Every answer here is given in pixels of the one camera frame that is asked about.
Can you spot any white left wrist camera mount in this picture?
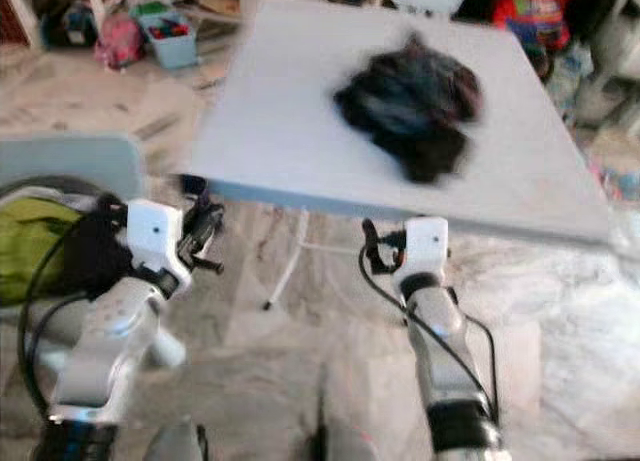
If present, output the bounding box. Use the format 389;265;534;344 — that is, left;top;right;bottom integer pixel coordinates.
132;201;193;288

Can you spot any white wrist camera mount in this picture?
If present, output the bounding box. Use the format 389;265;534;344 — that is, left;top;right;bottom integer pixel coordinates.
402;217;451;280
132;201;193;288

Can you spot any red lattice crate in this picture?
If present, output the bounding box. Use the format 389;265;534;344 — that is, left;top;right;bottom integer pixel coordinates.
0;0;29;47

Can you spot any pink bag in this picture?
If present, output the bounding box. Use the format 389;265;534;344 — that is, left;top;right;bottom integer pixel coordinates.
95;16;146;72

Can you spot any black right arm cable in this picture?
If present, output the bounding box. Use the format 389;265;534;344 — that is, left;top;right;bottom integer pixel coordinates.
365;266;501;422

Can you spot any small white wooden table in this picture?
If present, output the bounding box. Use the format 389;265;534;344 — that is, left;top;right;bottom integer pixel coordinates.
0;0;123;44

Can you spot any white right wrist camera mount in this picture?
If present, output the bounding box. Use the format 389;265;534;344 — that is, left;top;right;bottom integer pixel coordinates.
402;217;451;280

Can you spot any red printed bag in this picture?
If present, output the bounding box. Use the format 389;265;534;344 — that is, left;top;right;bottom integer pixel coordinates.
492;0;576;52

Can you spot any lime green garment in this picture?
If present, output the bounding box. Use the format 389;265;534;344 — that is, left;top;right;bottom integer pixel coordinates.
0;198;76;307

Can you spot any blue toy basket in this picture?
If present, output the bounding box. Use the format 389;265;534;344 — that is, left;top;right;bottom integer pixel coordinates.
135;1;201;70

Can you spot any grey plastic laundry basket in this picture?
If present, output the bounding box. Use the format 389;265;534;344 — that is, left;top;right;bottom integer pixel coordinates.
0;176;189;370

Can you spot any dark navy garment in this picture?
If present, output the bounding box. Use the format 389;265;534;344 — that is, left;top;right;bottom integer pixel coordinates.
60;194;151;302

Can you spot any black and white garment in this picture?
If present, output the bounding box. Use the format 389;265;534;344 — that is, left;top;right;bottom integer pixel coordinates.
332;33;483;187

